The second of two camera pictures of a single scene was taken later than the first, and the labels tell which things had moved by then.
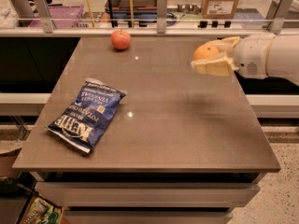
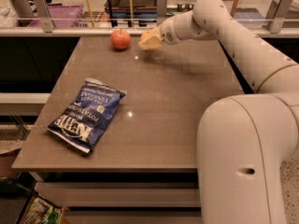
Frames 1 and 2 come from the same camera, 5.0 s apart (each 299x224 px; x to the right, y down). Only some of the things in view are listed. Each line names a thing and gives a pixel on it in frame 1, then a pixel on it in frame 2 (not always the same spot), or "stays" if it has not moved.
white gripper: x=251 y=57 → x=167 y=34
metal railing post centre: x=162 y=11 stays
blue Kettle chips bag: x=87 y=117 stays
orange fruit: x=205 y=51 → x=149 y=35
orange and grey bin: x=133 y=1 stays
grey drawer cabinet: x=147 y=197 stays
